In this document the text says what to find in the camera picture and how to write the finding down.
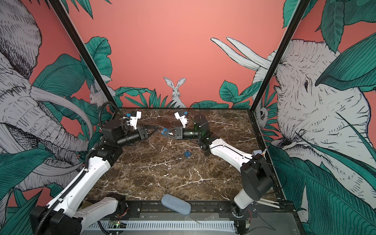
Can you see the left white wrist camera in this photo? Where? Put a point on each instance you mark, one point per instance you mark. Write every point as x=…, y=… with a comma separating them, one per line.
x=133, y=118

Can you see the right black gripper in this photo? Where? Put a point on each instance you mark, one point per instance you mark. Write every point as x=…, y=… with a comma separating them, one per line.
x=180, y=135

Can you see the black mounting rail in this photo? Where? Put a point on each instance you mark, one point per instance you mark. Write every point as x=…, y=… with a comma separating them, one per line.
x=224, y=209

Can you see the white tool on rail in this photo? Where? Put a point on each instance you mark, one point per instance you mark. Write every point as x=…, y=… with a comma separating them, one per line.
x=269, y=203

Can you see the blue grey toy box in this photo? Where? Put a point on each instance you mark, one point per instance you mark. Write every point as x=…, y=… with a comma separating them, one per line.
x=261, y=152

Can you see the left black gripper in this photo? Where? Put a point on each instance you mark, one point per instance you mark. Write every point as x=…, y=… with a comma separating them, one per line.
x=143, y=132

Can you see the white vented rail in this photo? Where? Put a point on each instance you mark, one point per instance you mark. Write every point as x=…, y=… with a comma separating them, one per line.
x=136, y=225

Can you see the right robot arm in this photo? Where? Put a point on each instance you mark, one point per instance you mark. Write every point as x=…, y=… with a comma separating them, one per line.
x=256, y=174

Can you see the blue grey pouch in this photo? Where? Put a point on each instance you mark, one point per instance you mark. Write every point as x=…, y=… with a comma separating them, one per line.
x=176, y=204

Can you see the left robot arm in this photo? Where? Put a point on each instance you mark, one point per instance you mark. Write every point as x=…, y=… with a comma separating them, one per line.
x=62, y=216

